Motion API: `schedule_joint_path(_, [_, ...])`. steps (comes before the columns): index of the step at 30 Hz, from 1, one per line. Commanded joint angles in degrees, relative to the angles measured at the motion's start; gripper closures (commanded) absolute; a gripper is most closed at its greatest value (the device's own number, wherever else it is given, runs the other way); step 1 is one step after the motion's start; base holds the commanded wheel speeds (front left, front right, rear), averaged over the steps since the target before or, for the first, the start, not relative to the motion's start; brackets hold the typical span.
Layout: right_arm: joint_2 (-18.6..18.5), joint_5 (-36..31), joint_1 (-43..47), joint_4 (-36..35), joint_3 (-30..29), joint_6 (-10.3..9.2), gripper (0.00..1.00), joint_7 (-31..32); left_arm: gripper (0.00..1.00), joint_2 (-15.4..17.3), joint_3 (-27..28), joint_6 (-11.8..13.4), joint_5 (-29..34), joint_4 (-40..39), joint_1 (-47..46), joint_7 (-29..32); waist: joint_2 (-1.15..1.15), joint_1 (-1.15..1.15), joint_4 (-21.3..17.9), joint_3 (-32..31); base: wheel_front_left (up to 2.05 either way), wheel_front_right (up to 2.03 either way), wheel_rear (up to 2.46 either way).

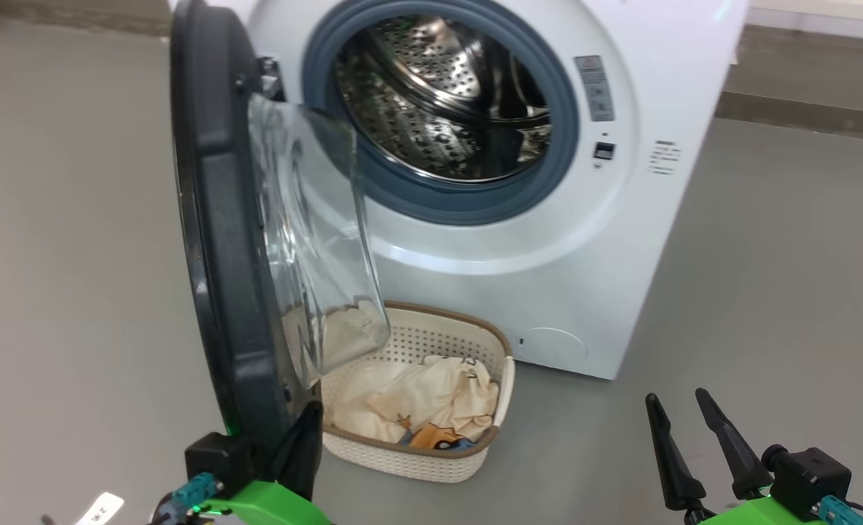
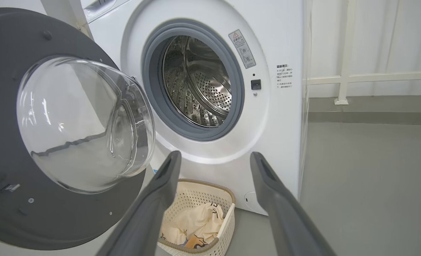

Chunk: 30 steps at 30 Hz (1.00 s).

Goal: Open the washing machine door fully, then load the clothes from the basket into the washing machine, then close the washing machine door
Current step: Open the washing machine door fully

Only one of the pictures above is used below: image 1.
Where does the teal cable connector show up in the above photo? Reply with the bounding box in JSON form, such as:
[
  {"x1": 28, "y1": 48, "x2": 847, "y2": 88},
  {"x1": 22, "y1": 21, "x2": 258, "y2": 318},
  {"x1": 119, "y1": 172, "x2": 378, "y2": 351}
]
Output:
[
  {"x1": 818, "y1": 494, "x2": 863, "y2": 525},
  {"x1": 171, "y1": 472, "x2": 221, "y2": 511}
]

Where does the teal right cable connector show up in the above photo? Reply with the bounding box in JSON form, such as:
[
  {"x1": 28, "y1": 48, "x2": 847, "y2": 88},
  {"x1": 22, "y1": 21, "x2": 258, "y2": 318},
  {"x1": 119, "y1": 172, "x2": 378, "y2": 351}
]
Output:
[{"x1": 818, "y1": 494, "x2": 863, "y2": 525}]

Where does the cream perforated laundry basket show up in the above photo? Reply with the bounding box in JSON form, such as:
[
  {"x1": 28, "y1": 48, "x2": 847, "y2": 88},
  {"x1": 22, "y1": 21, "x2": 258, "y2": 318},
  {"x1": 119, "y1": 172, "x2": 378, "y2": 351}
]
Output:
[{"x1": 321, "y1": 301, "x2": 516, "y2": 483}]

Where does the cream cartoon print garment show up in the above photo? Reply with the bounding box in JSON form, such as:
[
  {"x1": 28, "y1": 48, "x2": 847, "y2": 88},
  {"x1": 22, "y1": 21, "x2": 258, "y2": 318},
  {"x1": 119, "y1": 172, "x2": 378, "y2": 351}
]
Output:
[{"x1": 322, "y1": 299, "x2": 500, "y2": 446}]

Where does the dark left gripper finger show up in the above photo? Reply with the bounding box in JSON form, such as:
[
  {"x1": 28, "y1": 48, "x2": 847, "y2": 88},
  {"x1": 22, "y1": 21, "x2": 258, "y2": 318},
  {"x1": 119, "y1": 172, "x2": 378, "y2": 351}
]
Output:
[{"x1": 271, "y1": 400, "x2": 324, "y2": 500}]

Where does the black round glass washer door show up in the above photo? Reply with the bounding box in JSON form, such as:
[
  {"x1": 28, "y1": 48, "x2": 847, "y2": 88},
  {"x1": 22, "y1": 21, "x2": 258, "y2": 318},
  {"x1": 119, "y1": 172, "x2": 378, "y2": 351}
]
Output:
[{"x1": 169, "y1": 0, "x2": 392, "y2": 467}]

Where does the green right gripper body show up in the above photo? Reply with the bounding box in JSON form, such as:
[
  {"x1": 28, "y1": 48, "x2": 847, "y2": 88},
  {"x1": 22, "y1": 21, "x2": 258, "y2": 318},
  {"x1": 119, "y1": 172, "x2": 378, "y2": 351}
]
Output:
[{"x1": 683, "y1": 496, "x2": 833, "y2": 525}]

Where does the grey rubber door gasket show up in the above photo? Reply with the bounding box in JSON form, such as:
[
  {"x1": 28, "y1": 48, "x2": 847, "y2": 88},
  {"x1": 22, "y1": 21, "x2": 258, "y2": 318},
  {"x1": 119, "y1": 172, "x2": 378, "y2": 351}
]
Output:
[{"x1": 302, "y1": 0, "x2": 580, "y2": 227}]

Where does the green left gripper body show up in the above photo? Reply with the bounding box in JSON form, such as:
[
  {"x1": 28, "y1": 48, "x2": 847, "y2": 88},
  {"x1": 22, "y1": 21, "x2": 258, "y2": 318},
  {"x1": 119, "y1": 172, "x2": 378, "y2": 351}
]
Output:
[{"x1": 198, "y1": 480, "x2": 332, "y2": 525}]

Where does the stainless steel washing machine drum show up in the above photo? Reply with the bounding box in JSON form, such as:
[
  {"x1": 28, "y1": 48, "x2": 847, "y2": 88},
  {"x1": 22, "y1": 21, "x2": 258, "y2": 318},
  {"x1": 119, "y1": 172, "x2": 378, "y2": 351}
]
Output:
[{"x1": 335, "y1": 15, "x2": 552, "y2": 183}]

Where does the grey warning label sticker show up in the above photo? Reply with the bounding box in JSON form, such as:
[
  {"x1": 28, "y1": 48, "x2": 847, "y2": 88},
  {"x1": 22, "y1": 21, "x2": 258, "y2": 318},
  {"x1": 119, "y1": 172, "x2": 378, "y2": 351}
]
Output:
[{"x1": 574, "y1": 55, "x2": 616, "y2": 123}]

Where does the teal left cable connector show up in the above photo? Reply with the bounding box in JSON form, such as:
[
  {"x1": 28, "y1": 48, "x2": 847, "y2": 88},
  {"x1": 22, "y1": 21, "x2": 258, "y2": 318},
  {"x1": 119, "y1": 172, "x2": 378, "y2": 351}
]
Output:
[{"x1": 171, "y1": 472, "x2": 221, "y2": 511}]

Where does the white front-load washing machine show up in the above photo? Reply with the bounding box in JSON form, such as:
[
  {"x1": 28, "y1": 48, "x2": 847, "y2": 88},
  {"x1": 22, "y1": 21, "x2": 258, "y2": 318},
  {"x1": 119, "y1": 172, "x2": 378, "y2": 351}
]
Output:
[{"x1": 246, "y1": 0, "x2": 749, "y2": 380}]

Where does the round white drain filter cover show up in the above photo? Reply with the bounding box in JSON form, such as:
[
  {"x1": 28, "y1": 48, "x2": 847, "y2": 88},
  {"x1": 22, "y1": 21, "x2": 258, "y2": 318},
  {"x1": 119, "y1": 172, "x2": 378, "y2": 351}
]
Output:
[{"x1": 523, "y1": 327, "x2": 589, "y2": 363}]

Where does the white paper tag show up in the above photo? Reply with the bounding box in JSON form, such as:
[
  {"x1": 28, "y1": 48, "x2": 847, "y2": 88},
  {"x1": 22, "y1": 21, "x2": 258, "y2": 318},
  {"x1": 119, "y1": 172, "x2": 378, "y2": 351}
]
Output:
[{"x1": 74, "y1": 492, "x2": 125, "y2": 525}]

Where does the blue bear print garment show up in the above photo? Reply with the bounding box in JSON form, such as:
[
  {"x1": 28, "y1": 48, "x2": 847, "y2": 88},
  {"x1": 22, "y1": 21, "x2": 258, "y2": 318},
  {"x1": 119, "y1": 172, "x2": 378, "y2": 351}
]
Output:
[{"x1": 399, "y1": 429, "x2": 477, "y2": 451}]

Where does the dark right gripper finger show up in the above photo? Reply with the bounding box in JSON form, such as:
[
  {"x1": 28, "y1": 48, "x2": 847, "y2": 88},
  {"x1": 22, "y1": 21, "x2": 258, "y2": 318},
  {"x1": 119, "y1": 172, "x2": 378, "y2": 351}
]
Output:
[
  {"x1": 695, "y1": 388, "x2": 773, "y2": 500},
  {"x1": 645, "y1": 394, "x2": 708, "y2": 511}
]

